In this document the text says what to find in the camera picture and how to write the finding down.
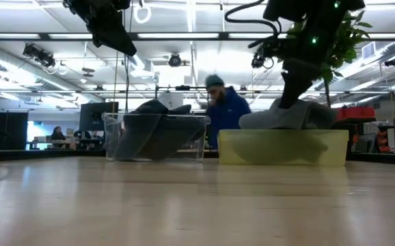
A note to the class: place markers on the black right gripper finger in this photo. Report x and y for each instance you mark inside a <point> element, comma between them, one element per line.
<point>288,97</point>
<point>302,94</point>

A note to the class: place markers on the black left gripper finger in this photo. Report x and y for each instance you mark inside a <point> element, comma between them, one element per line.
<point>122,39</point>
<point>103,39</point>

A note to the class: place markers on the gray cap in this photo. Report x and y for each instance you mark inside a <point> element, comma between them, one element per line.
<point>269,119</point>

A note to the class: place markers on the dark blue cap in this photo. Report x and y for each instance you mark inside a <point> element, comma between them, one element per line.
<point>139,130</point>
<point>180,130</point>

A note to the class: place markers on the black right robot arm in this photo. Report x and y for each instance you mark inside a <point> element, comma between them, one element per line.
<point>320,20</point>

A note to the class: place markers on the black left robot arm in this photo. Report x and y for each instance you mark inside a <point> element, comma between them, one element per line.
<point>81,4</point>

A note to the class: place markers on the green leafy plant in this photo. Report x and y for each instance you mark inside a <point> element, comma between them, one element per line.
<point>344,44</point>

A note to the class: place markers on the red storage bin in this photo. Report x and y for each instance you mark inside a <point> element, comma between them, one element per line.
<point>354,112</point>

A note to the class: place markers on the black ceiling spotlight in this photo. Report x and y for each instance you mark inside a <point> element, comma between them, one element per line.
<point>175,60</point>

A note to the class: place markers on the person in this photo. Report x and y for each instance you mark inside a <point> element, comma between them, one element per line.
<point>226,112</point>
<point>58,134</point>

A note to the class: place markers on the yellow plastic bin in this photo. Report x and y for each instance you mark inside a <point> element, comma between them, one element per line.
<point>337,147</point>

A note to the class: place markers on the black monitor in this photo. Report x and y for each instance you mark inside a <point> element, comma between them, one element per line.
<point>96,116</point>

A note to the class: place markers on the clear plastic bin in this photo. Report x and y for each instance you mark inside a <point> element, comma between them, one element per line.
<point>110,143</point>

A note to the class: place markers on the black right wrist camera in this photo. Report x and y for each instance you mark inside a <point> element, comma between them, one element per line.
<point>259,61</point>

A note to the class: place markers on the black ceiling camera rig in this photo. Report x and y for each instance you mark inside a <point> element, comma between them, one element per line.
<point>40,54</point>

